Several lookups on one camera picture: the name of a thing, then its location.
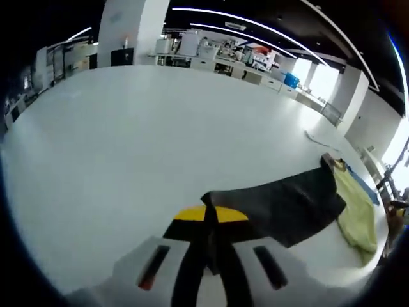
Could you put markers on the glass door shelving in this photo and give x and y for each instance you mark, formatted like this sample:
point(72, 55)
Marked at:
point(60, 64)

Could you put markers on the long white lab bench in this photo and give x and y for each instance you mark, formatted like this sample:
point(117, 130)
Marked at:
point(223, 62)

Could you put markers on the white side desk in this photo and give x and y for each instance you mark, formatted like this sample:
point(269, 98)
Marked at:
point(313, 99)

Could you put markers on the ceiling light strips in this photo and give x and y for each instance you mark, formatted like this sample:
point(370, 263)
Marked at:
point(191, 9)

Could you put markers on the grey mesh office chair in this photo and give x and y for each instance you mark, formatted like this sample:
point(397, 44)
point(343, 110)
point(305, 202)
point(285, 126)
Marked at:
point(332, 114)

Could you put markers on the white template outline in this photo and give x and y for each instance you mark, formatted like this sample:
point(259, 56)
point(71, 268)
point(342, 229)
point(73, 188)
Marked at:
point(314, 138)

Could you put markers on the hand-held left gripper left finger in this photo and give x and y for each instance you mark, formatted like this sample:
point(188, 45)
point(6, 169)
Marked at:
point(185, 228)

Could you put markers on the white square pillar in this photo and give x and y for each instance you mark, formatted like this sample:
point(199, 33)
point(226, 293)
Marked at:
point(350, 92)
point(131, 25)

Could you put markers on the yellow blue black garment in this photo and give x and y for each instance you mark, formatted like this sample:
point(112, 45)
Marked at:
point(287, 208)

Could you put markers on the black cabinet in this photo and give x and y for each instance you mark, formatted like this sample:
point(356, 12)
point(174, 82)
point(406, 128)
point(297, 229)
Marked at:
point(122, 57)

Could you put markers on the blue crate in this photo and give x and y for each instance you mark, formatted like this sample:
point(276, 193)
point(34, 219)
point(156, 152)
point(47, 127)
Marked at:
point(291, 80)

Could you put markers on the white equipment box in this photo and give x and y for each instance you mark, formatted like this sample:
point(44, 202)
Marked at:
point(190, 44)

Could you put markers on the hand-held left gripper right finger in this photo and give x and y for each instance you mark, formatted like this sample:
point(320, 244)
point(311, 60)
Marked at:
point(243, 228)

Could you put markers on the black metal stand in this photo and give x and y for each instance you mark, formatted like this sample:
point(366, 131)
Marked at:
point(388, 169)

